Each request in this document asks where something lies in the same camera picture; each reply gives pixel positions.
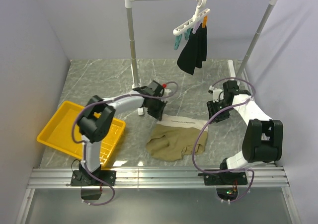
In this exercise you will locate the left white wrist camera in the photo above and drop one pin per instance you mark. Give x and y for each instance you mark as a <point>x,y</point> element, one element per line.
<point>165,91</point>

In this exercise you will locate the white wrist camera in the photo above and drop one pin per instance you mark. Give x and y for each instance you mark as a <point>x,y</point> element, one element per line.
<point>165,91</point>
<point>217,94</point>

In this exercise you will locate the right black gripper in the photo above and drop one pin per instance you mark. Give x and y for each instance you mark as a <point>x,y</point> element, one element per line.
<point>211,108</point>

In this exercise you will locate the aluminium mounting rail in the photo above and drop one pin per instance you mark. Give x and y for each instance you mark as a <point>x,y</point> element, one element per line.
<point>157,178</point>

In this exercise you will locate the khaki underwear white waistband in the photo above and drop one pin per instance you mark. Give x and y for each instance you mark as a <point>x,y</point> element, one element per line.
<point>174,137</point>

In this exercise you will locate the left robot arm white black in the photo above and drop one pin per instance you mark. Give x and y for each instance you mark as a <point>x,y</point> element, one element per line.
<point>93,123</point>

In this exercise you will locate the black hanging underwear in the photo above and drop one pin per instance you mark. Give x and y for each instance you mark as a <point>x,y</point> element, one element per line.
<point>195,51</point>

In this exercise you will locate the purple clothes clip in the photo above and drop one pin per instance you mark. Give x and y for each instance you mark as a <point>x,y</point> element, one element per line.
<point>196,27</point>

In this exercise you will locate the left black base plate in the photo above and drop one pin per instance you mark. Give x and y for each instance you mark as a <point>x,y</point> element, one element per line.
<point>81,179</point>

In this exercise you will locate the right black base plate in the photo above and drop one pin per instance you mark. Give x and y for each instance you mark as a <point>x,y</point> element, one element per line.
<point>224,178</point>

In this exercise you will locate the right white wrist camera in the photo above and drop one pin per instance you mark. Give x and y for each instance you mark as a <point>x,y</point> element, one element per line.
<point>217,94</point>

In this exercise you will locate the white clip hanger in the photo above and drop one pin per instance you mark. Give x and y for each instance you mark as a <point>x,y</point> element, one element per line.
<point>199,14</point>

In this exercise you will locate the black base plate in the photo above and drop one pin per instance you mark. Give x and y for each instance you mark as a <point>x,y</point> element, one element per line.
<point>81,179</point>
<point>224,178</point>

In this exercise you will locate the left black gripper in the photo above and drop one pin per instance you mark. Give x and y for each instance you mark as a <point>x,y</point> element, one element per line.
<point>158,114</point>

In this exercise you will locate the yellow plastic tray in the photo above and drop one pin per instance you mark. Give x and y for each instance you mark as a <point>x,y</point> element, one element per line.
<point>57,133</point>

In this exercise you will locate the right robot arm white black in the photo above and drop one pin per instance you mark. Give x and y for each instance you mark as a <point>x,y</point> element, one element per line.
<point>263,138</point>

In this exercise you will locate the teal clothes clip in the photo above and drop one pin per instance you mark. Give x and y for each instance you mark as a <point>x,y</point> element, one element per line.
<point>186,36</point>

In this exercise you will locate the orange clothes clip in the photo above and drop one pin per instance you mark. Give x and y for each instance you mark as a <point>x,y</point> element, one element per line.
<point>204,22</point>

